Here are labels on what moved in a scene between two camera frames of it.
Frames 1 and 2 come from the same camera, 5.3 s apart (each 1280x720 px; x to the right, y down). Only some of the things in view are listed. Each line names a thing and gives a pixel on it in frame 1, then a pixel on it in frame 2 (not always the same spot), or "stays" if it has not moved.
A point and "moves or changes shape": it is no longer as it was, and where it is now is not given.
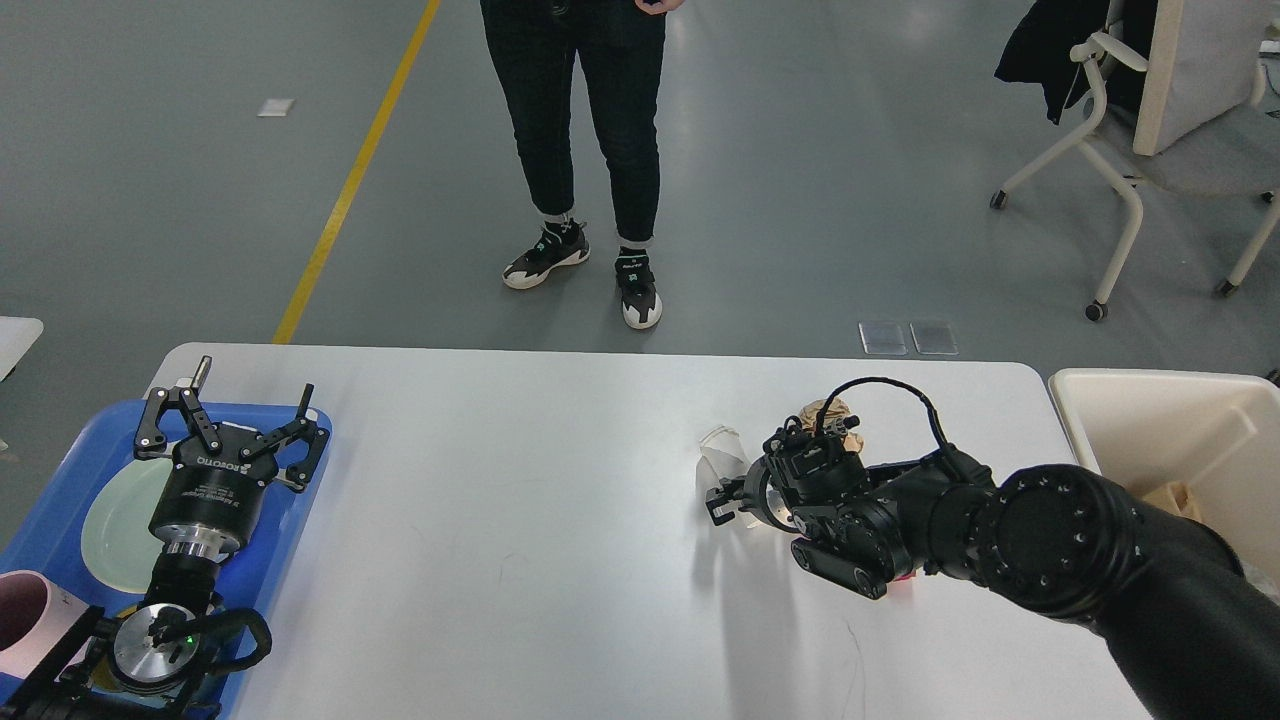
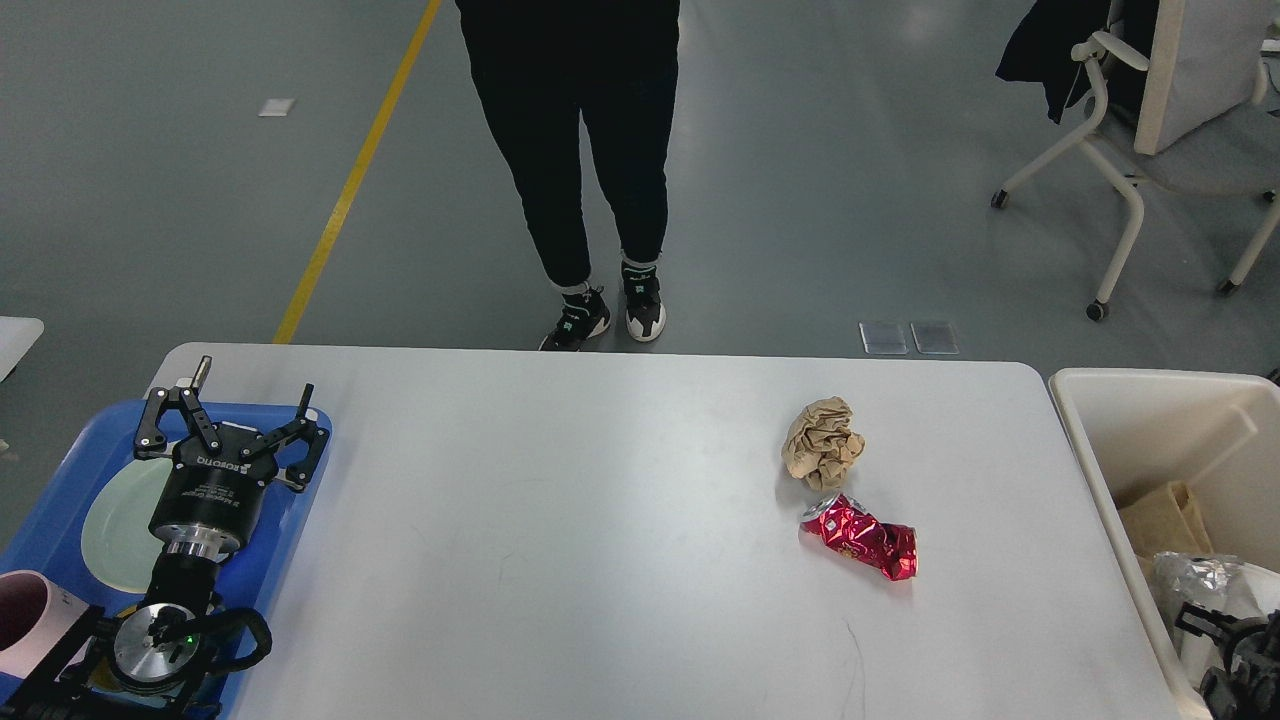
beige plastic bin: [1218, 432] stays
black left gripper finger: [299, 476] stays
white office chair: [1177, 83] stays
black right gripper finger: [729, 490] to [1205, 621]
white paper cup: [722, 457] moves or changes shape
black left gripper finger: [151, 440] stays
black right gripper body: [793, 457] to [1248, 688]
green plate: [119, 546] stays
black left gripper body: [206, 500] stays
